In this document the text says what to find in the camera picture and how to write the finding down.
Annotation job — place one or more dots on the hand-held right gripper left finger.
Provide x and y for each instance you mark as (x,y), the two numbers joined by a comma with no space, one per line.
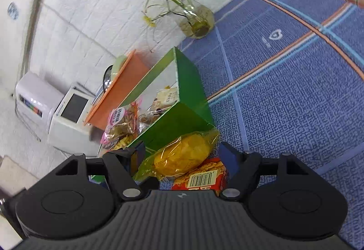
(139,154)

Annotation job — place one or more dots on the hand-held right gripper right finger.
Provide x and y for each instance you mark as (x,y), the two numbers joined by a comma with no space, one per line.
(227,156)

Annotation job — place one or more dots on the yellow chips bag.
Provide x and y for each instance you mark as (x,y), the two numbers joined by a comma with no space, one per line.
(179,157)

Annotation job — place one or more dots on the green cardboard box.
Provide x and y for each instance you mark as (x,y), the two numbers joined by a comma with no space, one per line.
(187,82)

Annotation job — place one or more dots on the red snack box with barcode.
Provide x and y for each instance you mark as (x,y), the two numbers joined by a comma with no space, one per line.
(210,170)

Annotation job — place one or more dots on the pink label snack bag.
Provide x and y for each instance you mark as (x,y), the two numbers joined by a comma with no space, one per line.
(122,122)

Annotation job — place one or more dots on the white snack packet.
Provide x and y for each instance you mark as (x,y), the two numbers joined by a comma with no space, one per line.
(166,97)

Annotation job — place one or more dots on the orange plastic basin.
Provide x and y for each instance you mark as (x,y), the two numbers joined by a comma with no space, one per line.
(119,93)

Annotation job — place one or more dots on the white appliance with grey screen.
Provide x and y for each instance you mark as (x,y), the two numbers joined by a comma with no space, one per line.
(71,113)

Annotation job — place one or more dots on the pale green plate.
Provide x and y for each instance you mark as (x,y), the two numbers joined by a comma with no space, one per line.
(119,63)

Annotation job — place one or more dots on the blue patterned bedsheet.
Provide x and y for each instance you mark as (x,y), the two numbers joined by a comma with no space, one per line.
(284,82)

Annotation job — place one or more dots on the white appliance with coloured label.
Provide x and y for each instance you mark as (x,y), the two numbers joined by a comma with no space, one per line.
(34,99)

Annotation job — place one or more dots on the beige board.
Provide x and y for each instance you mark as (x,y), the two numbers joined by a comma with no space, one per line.
(14,167)

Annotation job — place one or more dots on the white wall pipe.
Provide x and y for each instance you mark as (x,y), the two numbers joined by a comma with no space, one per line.
(37,11)

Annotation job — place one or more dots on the wall sticker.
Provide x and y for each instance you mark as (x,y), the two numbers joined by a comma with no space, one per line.
(13,11)

